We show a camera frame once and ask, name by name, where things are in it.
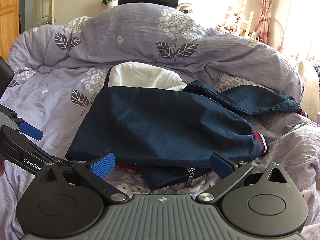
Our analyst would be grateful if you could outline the pink floral curtain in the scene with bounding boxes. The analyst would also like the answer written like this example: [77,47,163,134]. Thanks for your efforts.
[256,0,284,51]

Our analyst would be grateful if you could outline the wooden wardrobe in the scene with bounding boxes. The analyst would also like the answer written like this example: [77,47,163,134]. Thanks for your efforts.
[1,0,20,60]

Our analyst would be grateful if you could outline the white wooden rack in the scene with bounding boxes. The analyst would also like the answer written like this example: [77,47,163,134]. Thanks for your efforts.
[219,0,254,38]

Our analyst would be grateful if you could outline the white door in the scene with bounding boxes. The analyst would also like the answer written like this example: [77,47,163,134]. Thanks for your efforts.
[33,0,56,26]

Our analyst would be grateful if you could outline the white fan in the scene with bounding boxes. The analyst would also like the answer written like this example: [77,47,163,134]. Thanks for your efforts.
[176,3,193,14]

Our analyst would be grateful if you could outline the purple floral duvet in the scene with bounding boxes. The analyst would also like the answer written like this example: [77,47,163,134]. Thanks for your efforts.
[1,3,319,239]

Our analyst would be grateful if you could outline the green white plush toy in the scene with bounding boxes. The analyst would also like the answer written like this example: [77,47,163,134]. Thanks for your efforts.
[102,0,119,8]

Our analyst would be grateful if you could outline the navy white track jacket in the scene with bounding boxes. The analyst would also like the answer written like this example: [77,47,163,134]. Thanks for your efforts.
[66,62,304,191]

